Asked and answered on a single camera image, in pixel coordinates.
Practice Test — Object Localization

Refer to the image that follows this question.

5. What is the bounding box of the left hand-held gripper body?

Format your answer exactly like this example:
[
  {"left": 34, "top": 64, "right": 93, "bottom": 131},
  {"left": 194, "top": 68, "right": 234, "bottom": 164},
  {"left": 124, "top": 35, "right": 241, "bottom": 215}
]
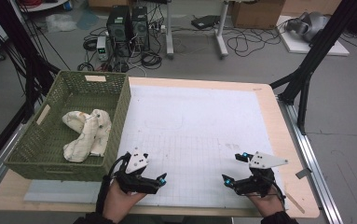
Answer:
[{"left": 114, "top": 147, "right": 161, "bottom": 195}]

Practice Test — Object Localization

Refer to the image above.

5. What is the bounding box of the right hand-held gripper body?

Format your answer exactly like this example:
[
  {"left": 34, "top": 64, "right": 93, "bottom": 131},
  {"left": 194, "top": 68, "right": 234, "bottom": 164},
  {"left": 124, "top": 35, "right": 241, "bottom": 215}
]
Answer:
[{"left": 231, "top": 151, "right": 290, "bottom": 198}]

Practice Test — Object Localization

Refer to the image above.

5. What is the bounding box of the cream patterned cloth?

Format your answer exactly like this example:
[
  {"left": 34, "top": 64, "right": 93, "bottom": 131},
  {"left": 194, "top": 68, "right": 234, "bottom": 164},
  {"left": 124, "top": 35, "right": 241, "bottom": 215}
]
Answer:
[{"left": 62, "top": 108, "right": 113, "bottom": 163}]

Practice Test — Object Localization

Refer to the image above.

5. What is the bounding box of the green woven basket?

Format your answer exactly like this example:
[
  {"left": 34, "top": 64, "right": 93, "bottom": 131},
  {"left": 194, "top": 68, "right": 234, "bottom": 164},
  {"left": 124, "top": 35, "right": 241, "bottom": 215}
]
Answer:
[{"left": 3, "top": 70, "right": 132, "bottom": 183}]

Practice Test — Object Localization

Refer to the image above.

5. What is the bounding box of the person's right hand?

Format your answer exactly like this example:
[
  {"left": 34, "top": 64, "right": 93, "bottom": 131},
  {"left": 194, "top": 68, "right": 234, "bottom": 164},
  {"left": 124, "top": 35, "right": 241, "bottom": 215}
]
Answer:
[{"left": 246, "top": 186, "right": 286, "bottom": 218}]

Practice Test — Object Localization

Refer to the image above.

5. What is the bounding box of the person's left hand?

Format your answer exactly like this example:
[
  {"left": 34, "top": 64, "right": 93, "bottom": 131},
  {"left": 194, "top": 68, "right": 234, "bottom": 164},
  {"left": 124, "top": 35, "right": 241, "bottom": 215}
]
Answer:
[{"left": 103, "top": 178, "right": 147, "bottom": 224}]

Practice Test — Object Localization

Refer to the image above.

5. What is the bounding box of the thin wooden stick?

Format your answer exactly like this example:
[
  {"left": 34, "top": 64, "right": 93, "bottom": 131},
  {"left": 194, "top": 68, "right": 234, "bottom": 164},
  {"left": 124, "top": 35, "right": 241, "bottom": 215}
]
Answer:
[{"left": 284, "top": 190, "right": 307, "bottom": 215}]

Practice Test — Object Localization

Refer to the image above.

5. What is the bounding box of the grey tape piece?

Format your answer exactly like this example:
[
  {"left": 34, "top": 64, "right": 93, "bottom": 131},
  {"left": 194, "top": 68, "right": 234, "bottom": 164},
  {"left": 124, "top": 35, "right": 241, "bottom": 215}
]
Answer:
[{"left": 295, "top": 167, "right": 313, "bottom": 180}]

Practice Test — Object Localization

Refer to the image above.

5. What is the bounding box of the white grid mat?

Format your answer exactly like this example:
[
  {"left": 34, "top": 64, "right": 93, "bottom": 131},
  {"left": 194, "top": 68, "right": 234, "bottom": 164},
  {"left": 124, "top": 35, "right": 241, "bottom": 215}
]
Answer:
[{"left": 23, "top": 84, "right": 287, "bottom": 210}]

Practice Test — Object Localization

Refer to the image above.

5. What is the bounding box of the white power supply unit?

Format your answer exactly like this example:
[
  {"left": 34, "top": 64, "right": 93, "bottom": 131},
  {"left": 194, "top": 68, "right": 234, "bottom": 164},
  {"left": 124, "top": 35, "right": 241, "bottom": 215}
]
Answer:
[{"left": 96, "top": 35, "right": 111, "bottom": 62}]

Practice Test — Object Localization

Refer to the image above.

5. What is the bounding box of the white floor board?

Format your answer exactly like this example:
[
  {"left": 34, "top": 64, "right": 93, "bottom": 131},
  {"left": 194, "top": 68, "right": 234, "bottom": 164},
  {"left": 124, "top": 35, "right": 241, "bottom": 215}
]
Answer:
[{"left": 277, "top": 15, "right": 350, "bottom": 57}]

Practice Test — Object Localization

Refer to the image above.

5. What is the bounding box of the white desk leg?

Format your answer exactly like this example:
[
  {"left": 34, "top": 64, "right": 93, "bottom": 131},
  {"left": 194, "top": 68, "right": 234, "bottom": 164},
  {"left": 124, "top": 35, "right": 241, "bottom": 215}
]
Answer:
[
  {"left": 165, "top": 0, "right": 175, "bottom": 60},
  {"left": 214, "top": 0, "right": 230, "bottom": 60}
]

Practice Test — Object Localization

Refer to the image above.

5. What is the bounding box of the small black computer tower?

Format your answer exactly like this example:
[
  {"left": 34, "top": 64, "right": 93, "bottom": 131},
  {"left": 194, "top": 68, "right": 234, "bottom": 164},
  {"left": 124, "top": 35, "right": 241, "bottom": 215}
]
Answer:
[{"left": 130, "top": 6, "right": 151, "bottom": 52}]

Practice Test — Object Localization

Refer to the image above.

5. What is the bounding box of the white power strip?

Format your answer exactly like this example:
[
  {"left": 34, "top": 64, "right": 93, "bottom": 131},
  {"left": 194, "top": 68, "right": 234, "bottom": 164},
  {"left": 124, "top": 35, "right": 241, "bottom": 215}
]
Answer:
[{"left": 149, "top": 23, "right": 167, "bottom": 35}]

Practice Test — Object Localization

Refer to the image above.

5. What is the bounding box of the large black computer tower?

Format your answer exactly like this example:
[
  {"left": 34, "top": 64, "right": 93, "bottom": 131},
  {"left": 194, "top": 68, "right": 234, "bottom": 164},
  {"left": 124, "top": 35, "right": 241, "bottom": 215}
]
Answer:
[{"left": 106, "top": 5, "right": 133, "bottom": 58}]

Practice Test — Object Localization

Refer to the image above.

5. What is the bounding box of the black flat device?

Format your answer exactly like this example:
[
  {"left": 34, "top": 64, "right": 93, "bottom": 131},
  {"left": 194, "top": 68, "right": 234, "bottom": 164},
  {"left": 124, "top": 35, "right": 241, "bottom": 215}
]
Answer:
[{"left": 190, "top": 14, "right": 221, "bottom": 31}]

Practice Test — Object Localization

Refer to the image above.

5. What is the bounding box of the brown cardboard box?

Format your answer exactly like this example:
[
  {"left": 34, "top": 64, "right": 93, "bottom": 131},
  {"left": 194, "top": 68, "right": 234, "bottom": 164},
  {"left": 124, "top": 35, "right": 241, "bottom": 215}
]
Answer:
[{"left": 230, "top": 0, "right": 286, "bottom": 30}]

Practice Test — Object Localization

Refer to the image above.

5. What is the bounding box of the clear plastic bag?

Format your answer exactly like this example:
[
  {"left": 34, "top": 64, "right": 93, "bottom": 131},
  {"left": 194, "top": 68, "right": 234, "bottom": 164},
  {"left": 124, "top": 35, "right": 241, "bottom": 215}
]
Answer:
[{"left": 45, "top": 13, "right": 78, "bottom": 34}]

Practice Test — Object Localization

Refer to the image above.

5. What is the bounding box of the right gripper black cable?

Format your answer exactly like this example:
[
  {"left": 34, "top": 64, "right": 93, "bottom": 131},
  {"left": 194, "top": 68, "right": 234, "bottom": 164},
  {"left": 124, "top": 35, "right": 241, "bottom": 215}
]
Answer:
[{"left": 268, "top": 178, "right": 287, "bottom": 203}]

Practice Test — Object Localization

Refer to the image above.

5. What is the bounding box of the coiled black cable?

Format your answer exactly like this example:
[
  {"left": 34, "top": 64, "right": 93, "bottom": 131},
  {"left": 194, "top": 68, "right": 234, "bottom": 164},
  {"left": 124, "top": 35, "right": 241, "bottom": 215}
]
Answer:
[{"left": 140, "top": 50, "right": 163, "bottom": 70}]

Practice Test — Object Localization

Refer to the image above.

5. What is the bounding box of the tangled black floor cable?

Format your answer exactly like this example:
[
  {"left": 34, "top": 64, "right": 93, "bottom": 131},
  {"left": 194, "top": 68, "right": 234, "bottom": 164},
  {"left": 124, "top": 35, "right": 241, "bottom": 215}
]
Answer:
[{"left": 226, "top": 26, "right": 281, "bottom": 58}]

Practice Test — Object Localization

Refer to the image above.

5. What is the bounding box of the black frame stand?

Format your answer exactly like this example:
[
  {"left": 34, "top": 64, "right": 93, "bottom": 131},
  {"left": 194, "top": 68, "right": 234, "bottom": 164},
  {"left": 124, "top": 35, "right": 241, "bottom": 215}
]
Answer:
[
  {"left": 0, "top": 0, "right": 61, "bottom": 123},
  {"left": 269, "top": 0, "right": 357, "bottom": 135}
]

